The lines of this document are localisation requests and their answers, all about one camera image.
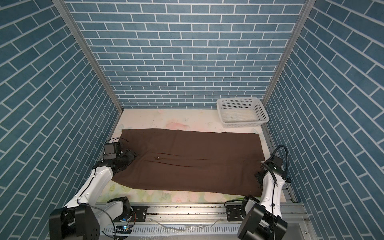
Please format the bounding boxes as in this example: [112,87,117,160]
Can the brown trousers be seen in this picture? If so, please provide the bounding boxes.
[113,129,265,197]

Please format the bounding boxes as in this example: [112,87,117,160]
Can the white plastic laundry basket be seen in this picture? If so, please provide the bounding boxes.
[217,97,270,128]

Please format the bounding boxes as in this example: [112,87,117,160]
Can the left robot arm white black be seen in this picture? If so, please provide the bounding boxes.
[49,142,137,240]

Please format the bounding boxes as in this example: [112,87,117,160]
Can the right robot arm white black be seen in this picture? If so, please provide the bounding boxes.
[237,155,288,240]

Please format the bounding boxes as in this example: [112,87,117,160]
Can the white perforated vent strip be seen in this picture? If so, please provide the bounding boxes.
[102,224,240,237]

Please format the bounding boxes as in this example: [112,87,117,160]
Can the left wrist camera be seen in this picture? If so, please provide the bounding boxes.
[104,142,122,160]

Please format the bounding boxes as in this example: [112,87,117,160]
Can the black cable loop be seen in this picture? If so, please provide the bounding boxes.
[268,144,289,175]

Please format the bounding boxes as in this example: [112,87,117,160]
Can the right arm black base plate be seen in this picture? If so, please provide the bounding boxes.
[225,205,246,222]

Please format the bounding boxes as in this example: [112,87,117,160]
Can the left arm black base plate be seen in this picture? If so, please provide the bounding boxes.
[130,205,149,224]

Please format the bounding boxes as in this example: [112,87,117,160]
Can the aluminium mounting rail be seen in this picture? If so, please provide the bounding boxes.
[89,202,313,229]

